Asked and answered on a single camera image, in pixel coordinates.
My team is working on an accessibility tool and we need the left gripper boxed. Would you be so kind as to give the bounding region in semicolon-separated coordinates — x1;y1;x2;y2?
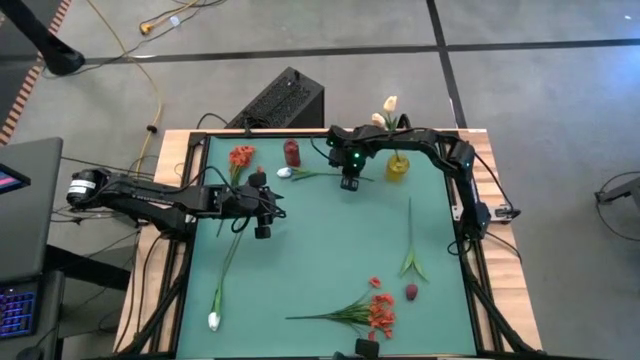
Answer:
222;171;288;240

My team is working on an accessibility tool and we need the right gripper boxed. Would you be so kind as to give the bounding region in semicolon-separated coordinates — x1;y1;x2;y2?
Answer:
333;147;369;193

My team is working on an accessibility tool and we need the white and blue tulip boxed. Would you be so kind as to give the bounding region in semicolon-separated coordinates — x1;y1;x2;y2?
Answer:
276;166;375;183

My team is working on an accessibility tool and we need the orange flower bunch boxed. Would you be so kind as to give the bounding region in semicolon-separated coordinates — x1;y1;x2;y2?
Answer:
284;276;397;342
215;144;257;238

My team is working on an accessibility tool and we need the yellow glass vase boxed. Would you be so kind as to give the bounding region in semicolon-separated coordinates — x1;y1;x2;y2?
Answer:
384;153;411;183

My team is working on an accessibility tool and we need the red ribbed glass vase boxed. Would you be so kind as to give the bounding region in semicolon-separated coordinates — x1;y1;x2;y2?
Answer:
283;138;302;169

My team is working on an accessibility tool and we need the black computer tower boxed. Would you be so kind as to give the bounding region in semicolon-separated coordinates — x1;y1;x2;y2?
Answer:
224;66;326;130

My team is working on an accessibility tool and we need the black box-shaped object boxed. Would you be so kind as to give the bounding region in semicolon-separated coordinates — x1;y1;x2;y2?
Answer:
354;338;381;359

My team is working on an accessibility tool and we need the wooden table board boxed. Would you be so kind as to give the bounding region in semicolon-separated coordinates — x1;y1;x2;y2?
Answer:
113;127;544;356

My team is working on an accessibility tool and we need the dark grey desk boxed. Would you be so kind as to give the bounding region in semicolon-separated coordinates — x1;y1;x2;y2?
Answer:
0;137;65;284

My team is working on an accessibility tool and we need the black stand pillar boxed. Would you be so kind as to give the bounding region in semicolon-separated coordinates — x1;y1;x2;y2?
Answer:
0;0;86;77

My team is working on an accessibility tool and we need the small black monitor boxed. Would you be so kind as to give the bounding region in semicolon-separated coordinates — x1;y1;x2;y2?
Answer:
0;162;32;196

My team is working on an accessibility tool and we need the backlit keyboard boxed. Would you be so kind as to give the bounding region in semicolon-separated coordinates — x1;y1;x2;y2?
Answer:
0;287;39;341

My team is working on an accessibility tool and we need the black aluminium table frame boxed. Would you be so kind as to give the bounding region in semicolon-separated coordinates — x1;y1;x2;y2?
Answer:
114;128;544;360

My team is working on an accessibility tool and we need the yellow cable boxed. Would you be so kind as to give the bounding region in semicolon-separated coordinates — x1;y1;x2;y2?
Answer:
84;0;226;166

